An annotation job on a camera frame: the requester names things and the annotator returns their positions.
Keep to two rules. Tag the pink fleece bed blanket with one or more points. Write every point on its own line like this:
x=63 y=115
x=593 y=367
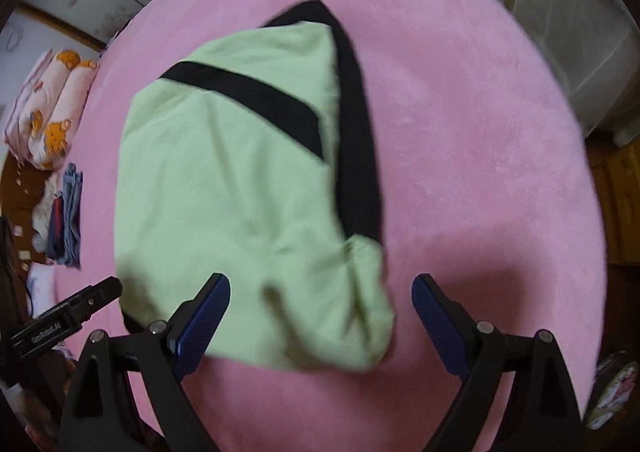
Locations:
x=475 y=157

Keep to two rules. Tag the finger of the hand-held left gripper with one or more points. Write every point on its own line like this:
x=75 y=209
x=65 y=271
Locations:
x=90 y=299

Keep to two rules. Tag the printed cloth bundle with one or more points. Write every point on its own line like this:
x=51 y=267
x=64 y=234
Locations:
x=612 y=392

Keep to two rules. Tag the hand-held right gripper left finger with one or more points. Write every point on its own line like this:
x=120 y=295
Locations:
x=205 y=322

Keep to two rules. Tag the rolled bear print quilt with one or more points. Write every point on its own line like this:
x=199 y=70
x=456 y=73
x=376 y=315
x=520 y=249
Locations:
x=55 y=102

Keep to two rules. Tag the white printed pillow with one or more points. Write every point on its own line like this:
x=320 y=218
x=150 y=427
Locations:
x=41 y=282

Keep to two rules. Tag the folded navy and red garment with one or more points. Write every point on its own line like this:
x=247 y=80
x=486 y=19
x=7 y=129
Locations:
x=57 y=227

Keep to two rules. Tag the brown wooden headboard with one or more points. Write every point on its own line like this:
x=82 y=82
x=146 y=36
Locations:
x=20 y=192

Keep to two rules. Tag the lace covered furniture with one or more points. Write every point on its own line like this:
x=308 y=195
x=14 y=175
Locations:
x=575 y=22

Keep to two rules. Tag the green and black hooded jacket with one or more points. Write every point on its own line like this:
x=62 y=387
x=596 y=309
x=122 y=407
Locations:
x=225 y=157

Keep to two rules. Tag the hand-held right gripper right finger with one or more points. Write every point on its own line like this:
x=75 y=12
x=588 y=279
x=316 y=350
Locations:
x=437 y=319

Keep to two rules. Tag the folded blue jeans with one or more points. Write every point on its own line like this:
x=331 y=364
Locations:
x=74 y=212

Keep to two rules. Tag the crumpled beige cloth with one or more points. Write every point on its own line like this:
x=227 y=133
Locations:
x=44 y=212

